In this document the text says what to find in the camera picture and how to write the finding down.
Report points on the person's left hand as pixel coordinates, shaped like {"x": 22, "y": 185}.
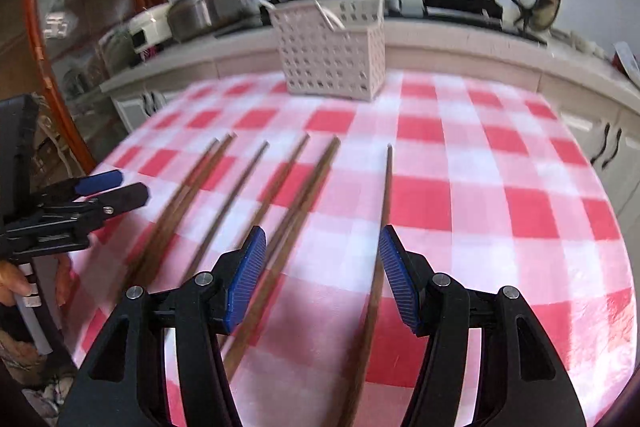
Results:
{"x": 12, "y": 284}

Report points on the brown wooden chopstick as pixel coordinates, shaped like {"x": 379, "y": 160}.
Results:
{"x": 382, "y": 207}
{"x": 175, "y": 207}
{"x": 300, "y": 202}
{"x": 311, "y": 199}
{"x": 192, "y": 199}
{"x": 232, "y": 197}
{"x": 285, "y": 172}

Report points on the white rice cooker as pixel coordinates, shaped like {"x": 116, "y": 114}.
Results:
{"x": 150, "y": 27}

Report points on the person's patterned clothing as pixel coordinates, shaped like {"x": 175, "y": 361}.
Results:
{"x": 25, "y": 367}

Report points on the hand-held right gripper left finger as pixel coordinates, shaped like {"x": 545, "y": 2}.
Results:
{"x": 247, "y": 277}

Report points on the stainless steel pressure cooker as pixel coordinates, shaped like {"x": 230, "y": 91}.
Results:
{"x": 200, "y": 9}

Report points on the white perforated plastic basket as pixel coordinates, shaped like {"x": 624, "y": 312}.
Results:
{"x": 325, "y": 57}

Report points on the red white checkered tablecloth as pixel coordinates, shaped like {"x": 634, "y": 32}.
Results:
{"x": 450, "y": 147}

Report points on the reddish wooden sliding door frame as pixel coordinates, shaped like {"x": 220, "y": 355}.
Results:
{"x": 40, "y": 57}

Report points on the white spoon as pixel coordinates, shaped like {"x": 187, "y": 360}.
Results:
{"x": 327, "y": 14}

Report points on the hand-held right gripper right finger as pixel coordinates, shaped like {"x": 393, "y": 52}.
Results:
{"x": 400, "y": 277}

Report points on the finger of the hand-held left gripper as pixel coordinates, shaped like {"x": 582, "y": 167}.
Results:
{"x": 132, "y": 196}
{"x": 102, "y": 181}

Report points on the red white package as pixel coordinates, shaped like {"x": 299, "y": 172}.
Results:
{"x": 627, "y": 62}

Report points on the light stone countertop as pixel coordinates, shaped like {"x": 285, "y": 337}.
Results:
{"x": 500, "y": 52}

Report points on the black gas stove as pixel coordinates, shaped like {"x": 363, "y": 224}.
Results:
{"x": 480, "y": 14}

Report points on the pink and black object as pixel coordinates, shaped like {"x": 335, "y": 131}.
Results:
{"x": 151, "y": 53}

